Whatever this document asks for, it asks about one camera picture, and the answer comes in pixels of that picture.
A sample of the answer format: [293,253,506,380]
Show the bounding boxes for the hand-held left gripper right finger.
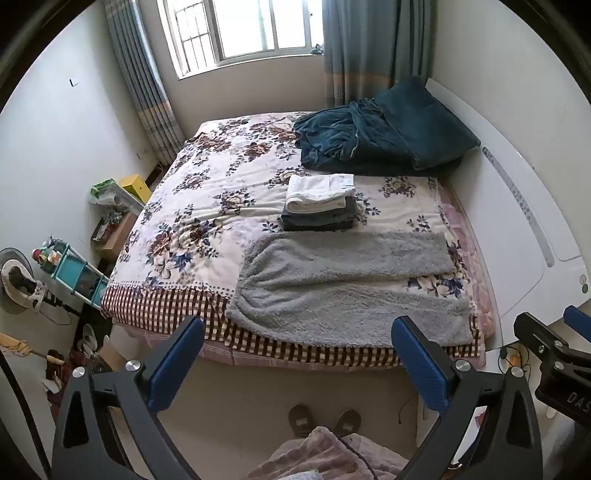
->
[391,316,543,480]

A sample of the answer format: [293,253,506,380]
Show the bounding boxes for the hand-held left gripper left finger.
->
[52,315,206,480]

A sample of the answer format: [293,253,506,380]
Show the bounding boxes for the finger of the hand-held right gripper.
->
[514,312,580,370]
[563,305,591,344]

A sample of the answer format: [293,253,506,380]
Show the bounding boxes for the grey fluffy towel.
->
[225,229,475,348]

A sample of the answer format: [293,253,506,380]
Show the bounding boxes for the dark grey folded pants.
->
[280,196,359,232]

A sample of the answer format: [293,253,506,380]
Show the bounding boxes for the white folded pants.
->
[285,174,356,214]

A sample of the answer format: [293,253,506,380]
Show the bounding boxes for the brown slipper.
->
[288,404,315,437]
[333,409,362,437]

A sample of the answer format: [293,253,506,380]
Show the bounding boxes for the pile of shoes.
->
[69,323,112,372]

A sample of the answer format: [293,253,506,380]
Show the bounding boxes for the white bed headboard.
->
[422,78,591,344]

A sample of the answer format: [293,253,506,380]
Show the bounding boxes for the teal shelf cart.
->
[39,237,110,309]

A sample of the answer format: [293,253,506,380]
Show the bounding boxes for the person's pink fleece clothing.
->
[256,427,409,480]

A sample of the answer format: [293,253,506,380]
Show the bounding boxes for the cardboard box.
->
[91,210,139,254]

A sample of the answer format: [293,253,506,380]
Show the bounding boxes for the standing fan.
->
[0,248,47,315]

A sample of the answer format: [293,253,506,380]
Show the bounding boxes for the yellow box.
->
[119,174,149,202]

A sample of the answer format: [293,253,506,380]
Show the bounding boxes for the floral bed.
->
[100,111,502,370]

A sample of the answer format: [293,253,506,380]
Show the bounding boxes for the green packet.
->
[90,178,122,204]

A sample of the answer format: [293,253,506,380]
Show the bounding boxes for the teal blanket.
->
[294,98,419,175]

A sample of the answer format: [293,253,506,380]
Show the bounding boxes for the teal pillow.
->
[373,76,481,172]

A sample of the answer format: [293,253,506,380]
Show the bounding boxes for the striped blue curtain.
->
[104,0,185,166]
[321,0,437,109]

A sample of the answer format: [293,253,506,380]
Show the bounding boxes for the window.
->
[157,0,325,80]

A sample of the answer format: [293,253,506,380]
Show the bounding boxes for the tangled cables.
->
[498,344,532,377]

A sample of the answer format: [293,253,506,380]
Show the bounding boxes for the black cable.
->
[332,431,384,480]

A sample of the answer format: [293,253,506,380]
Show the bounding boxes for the wooden stick with rope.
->
[0,332,63,366]

